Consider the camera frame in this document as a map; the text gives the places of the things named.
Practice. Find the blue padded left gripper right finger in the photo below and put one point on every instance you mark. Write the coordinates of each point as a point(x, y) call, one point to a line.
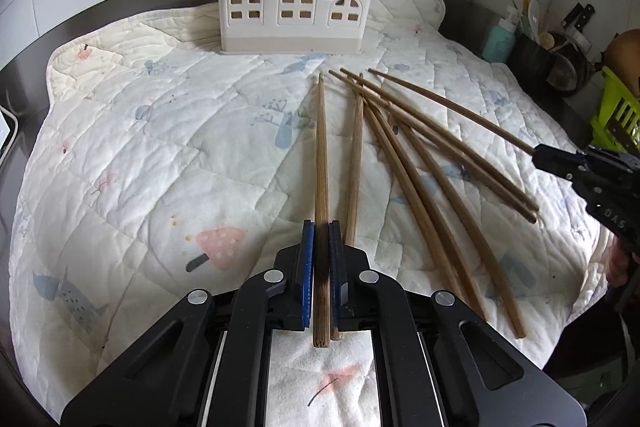
point(339, 277)

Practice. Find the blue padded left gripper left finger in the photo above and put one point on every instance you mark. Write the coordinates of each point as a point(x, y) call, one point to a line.
point(304, 271)

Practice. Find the wooden chopstick long diagonal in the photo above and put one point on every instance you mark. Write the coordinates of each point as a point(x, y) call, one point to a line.
point(441, 145)
point(459, 109)
point(447, 136)

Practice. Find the person's right hand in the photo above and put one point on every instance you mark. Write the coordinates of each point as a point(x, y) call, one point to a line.
point(618, 263)

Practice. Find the green plastic basket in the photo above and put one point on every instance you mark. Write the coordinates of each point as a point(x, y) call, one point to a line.
point(616, 125)

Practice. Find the wooden chopstick vertical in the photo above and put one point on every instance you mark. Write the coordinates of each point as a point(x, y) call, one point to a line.
point(415, 206)
point(435, 226)

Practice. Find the black utensil pot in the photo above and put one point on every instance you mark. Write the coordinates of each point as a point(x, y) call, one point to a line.
point(564, 67)

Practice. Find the white quilted mat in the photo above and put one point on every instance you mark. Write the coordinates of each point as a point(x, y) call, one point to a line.
point(164, 165)

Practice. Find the teal soap bottle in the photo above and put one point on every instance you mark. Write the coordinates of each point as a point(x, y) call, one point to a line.
point(501, 38)

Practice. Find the white rice spoon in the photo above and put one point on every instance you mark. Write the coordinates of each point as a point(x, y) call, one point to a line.
point(530, 19)

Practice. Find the beige house-shaped utensil holder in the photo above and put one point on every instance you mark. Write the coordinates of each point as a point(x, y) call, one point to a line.
point(295, 1)

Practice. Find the white microwave oven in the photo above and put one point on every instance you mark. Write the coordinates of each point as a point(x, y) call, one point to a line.
point(9, 128)

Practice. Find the black handled knife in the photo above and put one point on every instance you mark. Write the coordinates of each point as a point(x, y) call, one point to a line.
point(578, 18)

